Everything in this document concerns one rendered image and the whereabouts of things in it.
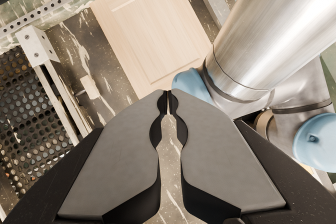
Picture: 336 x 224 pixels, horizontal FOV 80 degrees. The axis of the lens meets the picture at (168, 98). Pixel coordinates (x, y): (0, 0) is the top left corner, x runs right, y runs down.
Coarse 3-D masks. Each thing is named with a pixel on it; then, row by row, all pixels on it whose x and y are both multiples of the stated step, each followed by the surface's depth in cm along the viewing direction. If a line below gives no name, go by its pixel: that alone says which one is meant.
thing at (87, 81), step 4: (84, 76) 69; (88, 76) 69; (80, 80) 69; (84, 80) 69; (88, 80) 69; (92, 80) 71; (84, 84) 69; (88, 84) 69; (92, 84) 69; (88, 88) 69; (92, 88) 69; (96, 88) 71; (88, 92) 69; (92, 92) 69; (96, 92) 69; (92, 96) 69; (96, 96) 70
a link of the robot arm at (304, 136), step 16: (304, 112) 27; (320, 112) 26; (272, 128) 33; (288, 128) 28; (304, 128) 26; (320, 128) 24; (288, 144) 29; (304, 144) 25; (320, 144) 24; (304, 160) 27; (320, 160) 24
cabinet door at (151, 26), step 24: (96, 0) 70; (120, 0) 70; (144, 0) 70; (168, 0) 70; (120, 24) 70; (144, 24) 70; (168, 24) 70; (192, 24) 70; (120, 48) 70; (144, 48) 70; (168, 48) 70; (192, 48) 70; (144, 72) 70; (168, 72) 70
